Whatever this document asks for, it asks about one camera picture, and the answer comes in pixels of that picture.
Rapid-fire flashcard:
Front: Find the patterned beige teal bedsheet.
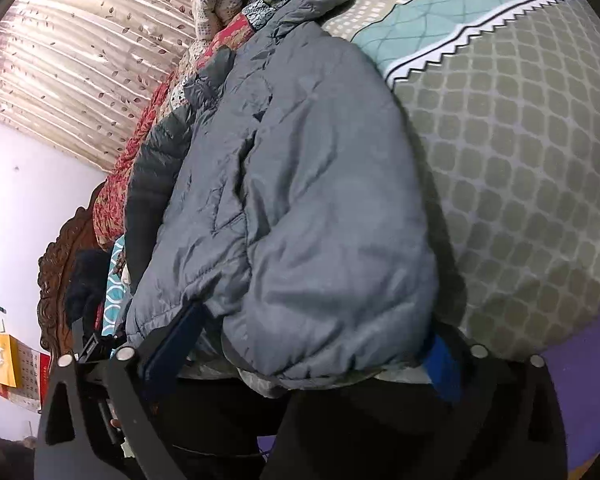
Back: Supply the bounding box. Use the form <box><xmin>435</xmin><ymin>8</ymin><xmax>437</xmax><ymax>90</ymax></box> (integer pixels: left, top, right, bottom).
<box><xmin>324</xmin><ymin>0</ymin><xmax>600</xmax><ymax>358</ymax></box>

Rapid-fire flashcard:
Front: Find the dark navy garment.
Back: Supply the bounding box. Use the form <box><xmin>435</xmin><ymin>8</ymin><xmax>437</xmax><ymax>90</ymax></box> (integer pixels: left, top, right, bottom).
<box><xmin>65</xmin><ymin>249</ymin><xmax>110</xmax><ymax>335</ymax></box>

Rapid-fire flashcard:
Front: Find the beige leaf print curtain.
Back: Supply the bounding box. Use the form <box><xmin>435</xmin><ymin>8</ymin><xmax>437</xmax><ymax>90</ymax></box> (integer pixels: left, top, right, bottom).
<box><xmin>0</xmin><ymin>0</ymin><xmax>194</xmax><ymax>171</ymax></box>

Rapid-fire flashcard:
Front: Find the wall calendar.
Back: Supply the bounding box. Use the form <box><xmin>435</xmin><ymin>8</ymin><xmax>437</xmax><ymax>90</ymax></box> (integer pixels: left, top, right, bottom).
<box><xmin>0</xmin><ymin>333</ymin><xmax>50</xmax><ymax>413</ymax></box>

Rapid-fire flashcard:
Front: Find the grey puffer jacket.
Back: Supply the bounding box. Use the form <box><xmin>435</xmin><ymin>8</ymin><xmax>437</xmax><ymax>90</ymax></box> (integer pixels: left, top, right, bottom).
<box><xmin>120</xmin><ymin>0</ymin><xmax>438</xmax><ymax>389</ymax></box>

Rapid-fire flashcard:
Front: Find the red floral patchwork quilt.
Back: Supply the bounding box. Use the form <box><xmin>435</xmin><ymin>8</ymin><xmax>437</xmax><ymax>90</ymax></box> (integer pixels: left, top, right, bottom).
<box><xmin>93</xmin><ymin>0</ymin><xmax>289</xmax><ymax>250</ymax></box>

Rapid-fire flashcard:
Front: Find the teal white patterned pillow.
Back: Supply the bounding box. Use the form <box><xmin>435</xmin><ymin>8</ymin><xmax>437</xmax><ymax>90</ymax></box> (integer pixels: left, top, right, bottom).
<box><xmin>100</xmin><ymin>236</ymin><xmax>131</xmax><ymax>336</ymax></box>

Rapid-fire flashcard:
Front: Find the carved wooden headboard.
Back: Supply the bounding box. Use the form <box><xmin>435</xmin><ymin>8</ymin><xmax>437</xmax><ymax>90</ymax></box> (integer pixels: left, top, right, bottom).
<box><xmin>36</xmin><ymin>182</ymin><xmax>104</xmax><ymax>360</ymax></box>

